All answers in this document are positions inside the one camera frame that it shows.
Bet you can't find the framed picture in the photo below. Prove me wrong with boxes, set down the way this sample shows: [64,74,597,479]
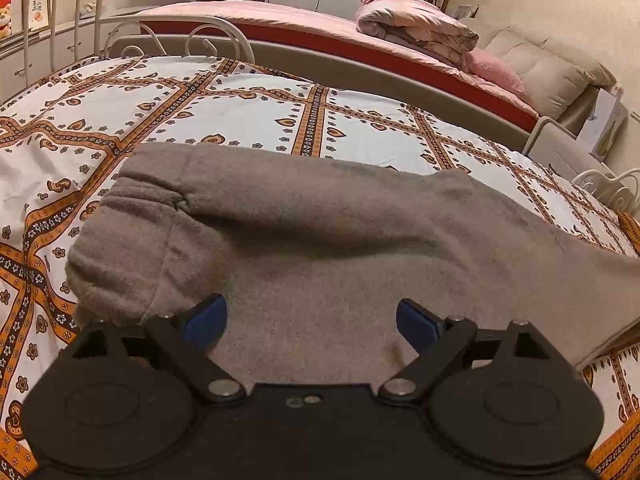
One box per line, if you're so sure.
[22,0,52,36]

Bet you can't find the white cardboard box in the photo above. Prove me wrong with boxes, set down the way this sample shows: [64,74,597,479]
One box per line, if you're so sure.
[577,87,630,161]

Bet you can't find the white scrolled metal bed rail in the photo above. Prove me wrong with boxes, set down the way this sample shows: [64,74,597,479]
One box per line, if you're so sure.
[522,116,640,211]

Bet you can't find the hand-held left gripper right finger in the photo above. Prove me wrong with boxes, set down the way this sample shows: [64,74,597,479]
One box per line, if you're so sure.
[378,299,566,406]

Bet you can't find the bed with pink sheet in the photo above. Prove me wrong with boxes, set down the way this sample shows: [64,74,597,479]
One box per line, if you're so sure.
[115,0,621,146]

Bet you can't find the folded pink quilt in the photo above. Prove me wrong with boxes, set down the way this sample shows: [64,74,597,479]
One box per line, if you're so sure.
[356,0,480,66]

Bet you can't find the grey fleece pants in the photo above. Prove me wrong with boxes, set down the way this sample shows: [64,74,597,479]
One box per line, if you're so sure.
[67,142,640,396]

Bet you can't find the orange patterned white bedsheet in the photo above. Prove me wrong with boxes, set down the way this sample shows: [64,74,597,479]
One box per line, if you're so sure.
[0,55,640,480]

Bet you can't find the pink pillow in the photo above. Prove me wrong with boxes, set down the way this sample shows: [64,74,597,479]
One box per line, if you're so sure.
[462,47,531,103]

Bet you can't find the beige cushion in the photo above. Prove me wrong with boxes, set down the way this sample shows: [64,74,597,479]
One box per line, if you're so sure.
[485,27,617,118]

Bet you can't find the white drawer cabinet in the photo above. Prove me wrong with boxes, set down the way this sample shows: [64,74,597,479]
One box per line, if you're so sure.
[0,7,146,103]

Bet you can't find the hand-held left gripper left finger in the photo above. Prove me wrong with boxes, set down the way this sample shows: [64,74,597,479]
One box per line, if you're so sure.
[75,294,246,403]

